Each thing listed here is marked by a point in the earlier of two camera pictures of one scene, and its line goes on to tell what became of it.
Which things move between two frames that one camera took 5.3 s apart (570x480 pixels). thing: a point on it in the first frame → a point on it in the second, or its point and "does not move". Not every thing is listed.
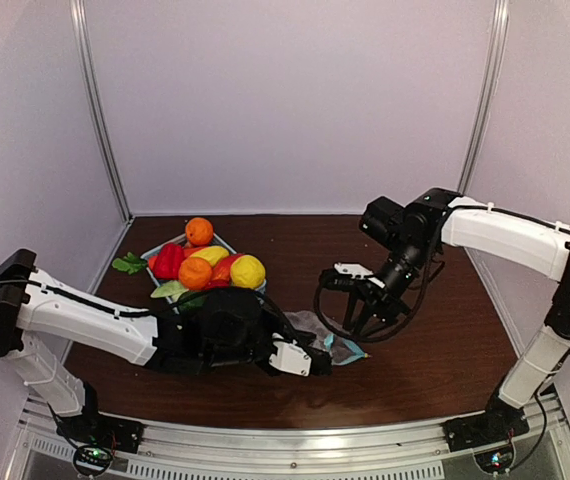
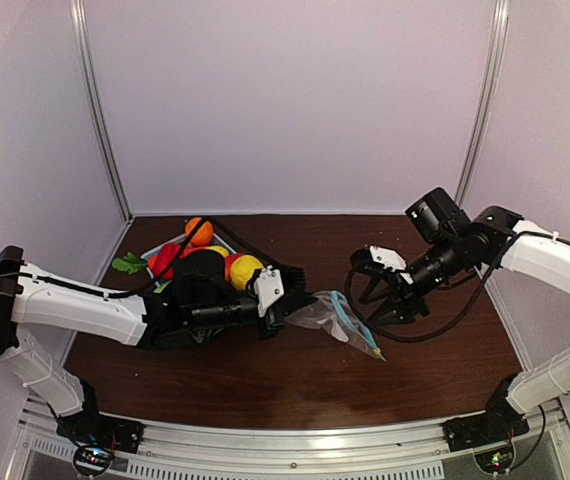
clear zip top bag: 341,350 → 332,312
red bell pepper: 166,263 does not move
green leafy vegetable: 129,263 does not move
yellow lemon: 247,271 does not move
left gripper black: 301,339 → 292,300
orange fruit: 199,231 does not move
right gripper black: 379,301 → 397,289
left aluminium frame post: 84,42 does not move
